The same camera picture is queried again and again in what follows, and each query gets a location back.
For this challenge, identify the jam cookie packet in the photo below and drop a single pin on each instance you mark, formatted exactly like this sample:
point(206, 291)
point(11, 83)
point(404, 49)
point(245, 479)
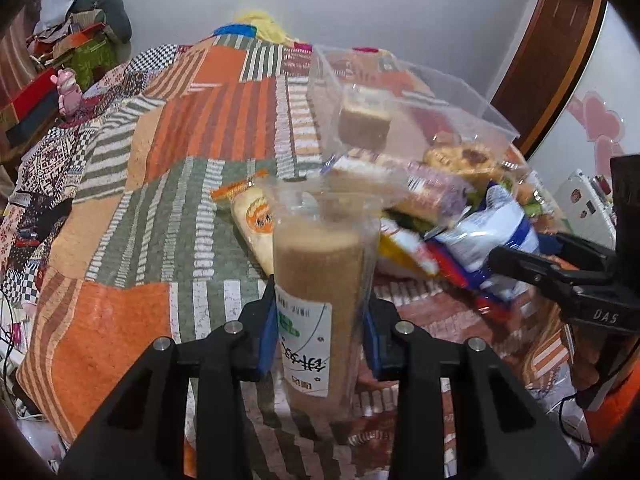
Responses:
point(465, 157)

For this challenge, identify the green patterned bag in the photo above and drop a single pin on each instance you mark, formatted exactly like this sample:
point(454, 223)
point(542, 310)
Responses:
point(92, 57)

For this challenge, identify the patchwork blanket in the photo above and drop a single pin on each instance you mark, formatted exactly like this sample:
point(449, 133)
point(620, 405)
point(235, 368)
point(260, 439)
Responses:
point(165, 170)

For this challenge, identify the brown loaf cake clear wrapper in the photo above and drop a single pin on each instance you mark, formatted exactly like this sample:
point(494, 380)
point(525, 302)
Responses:
point(320, 270)

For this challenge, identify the red blue snack packet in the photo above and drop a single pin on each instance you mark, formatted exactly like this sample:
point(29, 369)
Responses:
point(457, 272)

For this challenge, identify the white blue snack bag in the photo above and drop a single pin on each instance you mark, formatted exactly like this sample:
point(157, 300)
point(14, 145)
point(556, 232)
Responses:
point(492, 232)

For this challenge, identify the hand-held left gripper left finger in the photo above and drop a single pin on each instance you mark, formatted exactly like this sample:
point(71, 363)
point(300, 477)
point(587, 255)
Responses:
point(267, 342)

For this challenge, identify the person's right hand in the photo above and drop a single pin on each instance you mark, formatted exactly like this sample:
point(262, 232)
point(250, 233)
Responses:
point(585, 362)

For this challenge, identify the yellow snack packet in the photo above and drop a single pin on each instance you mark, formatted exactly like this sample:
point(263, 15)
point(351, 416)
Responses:
point(402, 250)

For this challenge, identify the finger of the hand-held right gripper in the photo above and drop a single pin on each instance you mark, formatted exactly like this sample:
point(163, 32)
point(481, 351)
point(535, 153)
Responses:
point(560, 262)

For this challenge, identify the white electronic device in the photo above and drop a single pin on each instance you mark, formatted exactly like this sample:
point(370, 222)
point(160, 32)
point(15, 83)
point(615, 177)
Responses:
point(582, 200)

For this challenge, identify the round yellow bread packet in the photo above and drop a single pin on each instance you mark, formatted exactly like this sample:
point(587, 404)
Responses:
point(255, 222)

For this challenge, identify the wooden door frame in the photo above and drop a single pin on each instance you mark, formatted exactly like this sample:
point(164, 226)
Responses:
point(550, 55)

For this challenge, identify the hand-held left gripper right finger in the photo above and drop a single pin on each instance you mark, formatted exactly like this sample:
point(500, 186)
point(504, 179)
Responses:
point(372, 347)

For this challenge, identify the dark grey cushion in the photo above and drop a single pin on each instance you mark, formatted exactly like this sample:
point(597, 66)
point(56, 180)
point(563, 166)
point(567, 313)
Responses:
point(107, 10)

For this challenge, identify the pink toy figure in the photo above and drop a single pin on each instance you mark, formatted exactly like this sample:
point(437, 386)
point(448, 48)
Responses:
point(67, 92)

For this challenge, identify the red box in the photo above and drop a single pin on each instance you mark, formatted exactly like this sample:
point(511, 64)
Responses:
point(27, 100)

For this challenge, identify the white cabinet with pink hearts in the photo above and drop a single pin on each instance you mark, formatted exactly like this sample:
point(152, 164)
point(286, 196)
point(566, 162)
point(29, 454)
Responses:
point(595, 95)

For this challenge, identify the pink white wrapped cake packet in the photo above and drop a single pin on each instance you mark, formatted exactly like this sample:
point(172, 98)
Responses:
point(400, 185)

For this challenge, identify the brown square cake packet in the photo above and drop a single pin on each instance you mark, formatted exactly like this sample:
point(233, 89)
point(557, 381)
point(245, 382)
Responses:
point(364, 117)

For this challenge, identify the clear plastic container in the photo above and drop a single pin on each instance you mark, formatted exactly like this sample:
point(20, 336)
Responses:
point(450, 97)

